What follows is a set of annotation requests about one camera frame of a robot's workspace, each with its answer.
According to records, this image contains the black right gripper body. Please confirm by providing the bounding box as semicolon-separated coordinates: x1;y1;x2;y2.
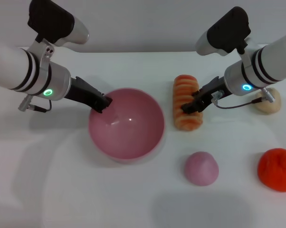
197;76;229;109

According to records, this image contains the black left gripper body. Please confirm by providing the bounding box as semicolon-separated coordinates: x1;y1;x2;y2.
65;76;108;109

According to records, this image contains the orange striped long bread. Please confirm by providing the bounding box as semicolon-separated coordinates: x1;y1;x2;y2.
172;75;203;131

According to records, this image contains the pink plastic bowl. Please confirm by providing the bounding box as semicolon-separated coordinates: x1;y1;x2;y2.
88;87;166;164

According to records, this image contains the beige round bun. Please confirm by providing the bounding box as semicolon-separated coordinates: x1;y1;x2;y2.
255;87;282;114

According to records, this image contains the pink round bun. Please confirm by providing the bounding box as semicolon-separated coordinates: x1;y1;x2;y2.
183;151;219;187

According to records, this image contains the orange-red round bun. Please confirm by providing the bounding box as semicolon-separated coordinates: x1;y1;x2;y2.
257;148;286;192

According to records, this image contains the right arm connector cable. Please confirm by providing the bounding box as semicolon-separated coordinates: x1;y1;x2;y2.
211;87;276;110

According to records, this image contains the arm connector cable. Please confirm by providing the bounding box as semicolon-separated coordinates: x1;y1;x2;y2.
18;95;53;113
211;87;276;110

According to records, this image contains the left arm connector cable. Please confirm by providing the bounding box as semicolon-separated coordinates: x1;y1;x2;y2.
18;95;53;113

